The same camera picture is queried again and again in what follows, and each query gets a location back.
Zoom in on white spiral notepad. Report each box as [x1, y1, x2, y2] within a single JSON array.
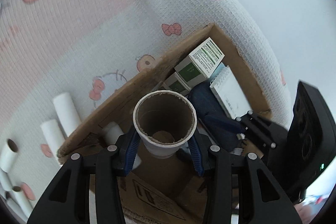
[[210, 65, 252, 119]]

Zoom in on white cardboard tube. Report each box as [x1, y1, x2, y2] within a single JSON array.
[[102, 122, 142, 170], [0, 169, 13, 192], [0, 139, 18, 173], [52, 92, 81, 137], [6, 198, 28, 223], [133, 90, 197, 159], [41, 119, 65, 156], [12, 186, 33, 218]]

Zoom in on person's hand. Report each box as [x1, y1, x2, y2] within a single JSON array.
[[294, 203, 322, 224]]

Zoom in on blue denim book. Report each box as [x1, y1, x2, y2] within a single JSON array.
[[188, 82, 244, 152]]

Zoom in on white green carton box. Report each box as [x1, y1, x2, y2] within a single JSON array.
[[175, 37, 225, 88], [162, 72, 191, 96]]

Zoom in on brown cardboard box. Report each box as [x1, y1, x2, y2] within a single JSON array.
[[56, 23, 272, 224]]

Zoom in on pink white waffle blanket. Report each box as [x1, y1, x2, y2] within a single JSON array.
[[1, 0, 290, 206]]

